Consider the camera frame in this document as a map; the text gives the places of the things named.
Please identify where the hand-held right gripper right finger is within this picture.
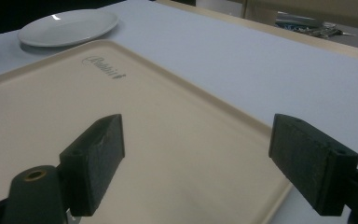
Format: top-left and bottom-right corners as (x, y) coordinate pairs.
(268, 113), (358, 217)

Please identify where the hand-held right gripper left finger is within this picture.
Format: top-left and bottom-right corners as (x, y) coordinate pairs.
(59, 113), (126, 217)

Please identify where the beige plastic tray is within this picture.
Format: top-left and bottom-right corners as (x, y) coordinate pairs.
(0, 39), (293, 224)

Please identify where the white round plate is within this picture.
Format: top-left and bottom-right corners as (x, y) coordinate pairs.
(17, 8), (119, 48)

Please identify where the pile of cables and tools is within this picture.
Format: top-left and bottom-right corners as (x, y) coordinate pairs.
(274, 11), (355, 39)

